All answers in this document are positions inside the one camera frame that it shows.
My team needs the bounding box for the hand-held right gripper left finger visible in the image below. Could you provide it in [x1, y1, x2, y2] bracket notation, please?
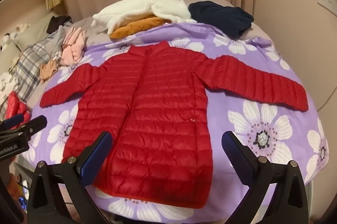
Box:
[28, 131, 113, 224]

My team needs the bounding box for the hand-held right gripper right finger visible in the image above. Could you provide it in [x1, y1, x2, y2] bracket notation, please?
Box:
[222, 131, 309, 224]

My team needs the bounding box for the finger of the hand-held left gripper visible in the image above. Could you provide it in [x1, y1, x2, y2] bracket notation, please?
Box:
[11, 115, 48, 139]
[0, 113, 25, 132]

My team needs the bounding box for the large red down jacket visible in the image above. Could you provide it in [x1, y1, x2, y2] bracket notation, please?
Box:
[40, 41, 309, 209]

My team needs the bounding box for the small red down jacket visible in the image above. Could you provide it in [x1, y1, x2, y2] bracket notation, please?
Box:
[6, 91, 32, 124]

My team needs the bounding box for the white crumpled cloth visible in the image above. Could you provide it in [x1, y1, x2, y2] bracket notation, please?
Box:
[0, 72, 13, 98]

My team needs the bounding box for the tan small garment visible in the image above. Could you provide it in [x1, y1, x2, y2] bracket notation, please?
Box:
[40, 59, 59, 83]

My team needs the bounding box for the beige pillow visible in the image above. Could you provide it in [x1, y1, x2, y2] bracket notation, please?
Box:
[0, 47, 21, 82]
[13, 12, 60, 48]

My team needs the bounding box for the grey plaid pillow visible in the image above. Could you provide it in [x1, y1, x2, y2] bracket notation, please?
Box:
[8, 29, 66, 103]

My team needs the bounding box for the purple floral blanket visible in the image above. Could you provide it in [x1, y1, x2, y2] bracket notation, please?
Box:
[25, 22, 329, 224]

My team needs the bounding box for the black and white plush toy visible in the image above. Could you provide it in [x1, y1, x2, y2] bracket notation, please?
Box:
[0, 32, 17, 52]

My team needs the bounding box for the pink garment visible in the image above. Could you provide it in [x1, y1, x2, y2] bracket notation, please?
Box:
[60, 26, 87, 66]

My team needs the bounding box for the grey garment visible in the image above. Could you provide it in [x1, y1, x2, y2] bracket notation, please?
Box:
[47, 25, 69, 61]

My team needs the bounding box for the cream plush toy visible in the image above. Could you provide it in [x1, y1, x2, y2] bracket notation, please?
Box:
[14, 23, 30, 35]

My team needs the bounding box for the black garment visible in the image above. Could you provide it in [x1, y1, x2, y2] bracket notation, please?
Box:
[47, 15, 72, 33]

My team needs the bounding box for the orange garment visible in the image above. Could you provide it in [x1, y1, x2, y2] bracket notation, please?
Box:
[110, 17, 171, 39]

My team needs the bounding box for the navy garment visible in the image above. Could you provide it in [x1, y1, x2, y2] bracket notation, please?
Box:
[188, 1, 254, 39]

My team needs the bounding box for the white fleece garment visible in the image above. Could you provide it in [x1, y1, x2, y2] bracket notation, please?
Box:
[93, 0, 198, 35]

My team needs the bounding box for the white wall socket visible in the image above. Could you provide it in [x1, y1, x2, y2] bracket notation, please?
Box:
[317, 0, 337, 11]

